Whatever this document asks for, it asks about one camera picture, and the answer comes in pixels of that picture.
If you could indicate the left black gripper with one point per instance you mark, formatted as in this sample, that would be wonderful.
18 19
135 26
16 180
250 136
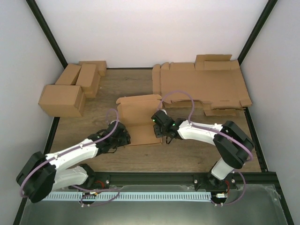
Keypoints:
126 138

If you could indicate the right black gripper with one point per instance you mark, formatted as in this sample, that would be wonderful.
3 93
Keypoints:
158 134

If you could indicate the brown cardboard box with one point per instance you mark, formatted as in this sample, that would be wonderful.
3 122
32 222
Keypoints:
135 113

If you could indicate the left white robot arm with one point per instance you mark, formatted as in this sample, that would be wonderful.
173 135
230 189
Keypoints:
43 174

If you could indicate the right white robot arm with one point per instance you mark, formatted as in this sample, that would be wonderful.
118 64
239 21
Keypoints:
233 145

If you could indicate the folded cardboard box middle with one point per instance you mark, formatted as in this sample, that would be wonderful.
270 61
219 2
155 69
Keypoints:
88 80

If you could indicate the large folded cardboard box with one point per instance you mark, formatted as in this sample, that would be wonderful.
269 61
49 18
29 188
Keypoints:
63 100

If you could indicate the small cardboard box rear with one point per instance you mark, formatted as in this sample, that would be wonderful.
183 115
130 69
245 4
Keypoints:
101 66

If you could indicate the folded cardboard box back left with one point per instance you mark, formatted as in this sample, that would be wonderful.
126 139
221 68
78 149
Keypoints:
69 76

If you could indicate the stack of flat cardboard blanks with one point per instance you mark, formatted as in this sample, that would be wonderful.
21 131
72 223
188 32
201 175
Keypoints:
214 82

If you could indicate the light blue slotted cable duct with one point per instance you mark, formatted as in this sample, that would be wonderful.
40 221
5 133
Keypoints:
130 196

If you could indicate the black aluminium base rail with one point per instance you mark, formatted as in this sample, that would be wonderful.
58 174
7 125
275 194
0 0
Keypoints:
200 180

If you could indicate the black frame post left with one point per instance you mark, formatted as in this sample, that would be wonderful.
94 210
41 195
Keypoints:
47 31

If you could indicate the black frame post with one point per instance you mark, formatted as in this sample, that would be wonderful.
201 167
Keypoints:
47 31
256 29

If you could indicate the black frame post right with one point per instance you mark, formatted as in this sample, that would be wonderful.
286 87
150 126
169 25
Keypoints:
256 29

